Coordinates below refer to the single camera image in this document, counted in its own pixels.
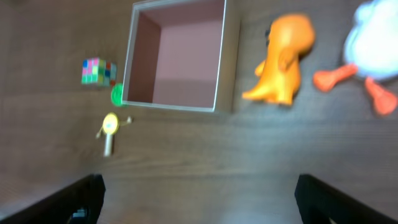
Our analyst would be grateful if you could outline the green round plastic toy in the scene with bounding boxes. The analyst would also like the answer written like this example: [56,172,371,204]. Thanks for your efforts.
[111,83,127,108]

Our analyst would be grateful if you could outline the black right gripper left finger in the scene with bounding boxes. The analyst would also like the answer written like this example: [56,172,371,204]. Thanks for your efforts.
[1,174,106,224]

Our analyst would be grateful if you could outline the yellow wooden rattle drum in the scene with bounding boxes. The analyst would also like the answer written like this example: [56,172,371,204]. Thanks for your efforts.
[96,112,132,157]

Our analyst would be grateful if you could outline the white box with pink interior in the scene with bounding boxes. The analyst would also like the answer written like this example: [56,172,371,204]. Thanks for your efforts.
[121,0,241,113]

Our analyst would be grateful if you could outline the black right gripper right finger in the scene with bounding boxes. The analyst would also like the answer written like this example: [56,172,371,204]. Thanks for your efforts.
[294,174,397,224]

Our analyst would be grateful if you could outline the multicoloured puzzle cube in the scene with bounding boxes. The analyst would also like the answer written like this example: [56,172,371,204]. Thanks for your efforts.
[81,57,118,86]

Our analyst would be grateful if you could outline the white plush duck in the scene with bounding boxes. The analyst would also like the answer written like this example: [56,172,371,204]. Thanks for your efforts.
[313,0,397,116]

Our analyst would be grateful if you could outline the orange dinosaur toy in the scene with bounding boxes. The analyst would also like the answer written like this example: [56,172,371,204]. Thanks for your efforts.
[242,13,316,106]

